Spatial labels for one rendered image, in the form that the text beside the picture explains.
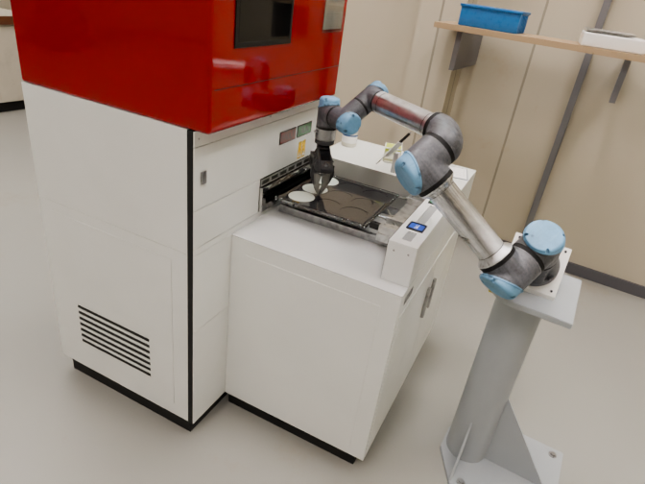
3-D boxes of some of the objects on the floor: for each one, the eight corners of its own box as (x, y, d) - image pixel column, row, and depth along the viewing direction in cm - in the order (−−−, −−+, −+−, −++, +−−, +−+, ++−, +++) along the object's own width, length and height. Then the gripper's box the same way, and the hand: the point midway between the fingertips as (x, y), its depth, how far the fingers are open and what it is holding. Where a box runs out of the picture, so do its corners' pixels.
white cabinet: (224, 406, 210) (230, 235, 172) (324, 300, 289) (345, 165, 250) (363, 477, 188) (406, 300, 150) (431, 341, 267) (470, 202, 229)
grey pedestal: (561, 455, 210) (645, 294, 171) (547, 542, 175) (647, 364, 136) (445, 399, 230) (497, 244, 191) (412, 468, 195) (466, 294, 156)
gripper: (332, 135, 188) (325, 187, 198) (309, 134, 186) (303, 187, 196) (339, 143, 181) (331, 197, 191) (315, 141, 179) (308, 196, 188)
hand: (319, 192), depth 190 cm, fingers closed
